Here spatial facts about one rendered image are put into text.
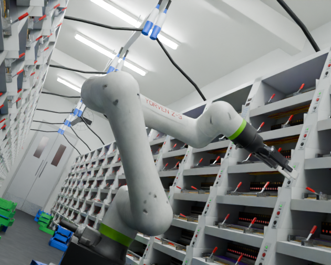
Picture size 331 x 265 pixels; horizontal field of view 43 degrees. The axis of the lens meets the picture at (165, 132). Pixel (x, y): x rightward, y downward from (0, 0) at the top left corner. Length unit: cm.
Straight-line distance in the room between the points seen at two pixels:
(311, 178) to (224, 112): 62
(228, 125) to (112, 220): 52
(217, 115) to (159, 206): 40
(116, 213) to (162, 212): 20
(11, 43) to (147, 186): 71
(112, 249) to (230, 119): 60
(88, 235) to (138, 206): 24
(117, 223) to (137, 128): 36
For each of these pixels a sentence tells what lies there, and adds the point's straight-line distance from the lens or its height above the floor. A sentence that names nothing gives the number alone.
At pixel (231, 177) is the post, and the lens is 254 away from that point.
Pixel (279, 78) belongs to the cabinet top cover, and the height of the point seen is 166.
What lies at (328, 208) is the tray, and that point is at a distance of 171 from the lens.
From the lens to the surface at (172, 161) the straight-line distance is 388.
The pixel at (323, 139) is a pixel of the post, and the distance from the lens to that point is 201.
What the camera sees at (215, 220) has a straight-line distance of 249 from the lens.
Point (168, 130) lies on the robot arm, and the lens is 153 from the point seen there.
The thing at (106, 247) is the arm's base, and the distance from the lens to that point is 145.
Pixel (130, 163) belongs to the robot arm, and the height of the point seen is 67.
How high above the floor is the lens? 48
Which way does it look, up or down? 14 degrees up
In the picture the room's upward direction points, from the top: 24 degrees clockwise
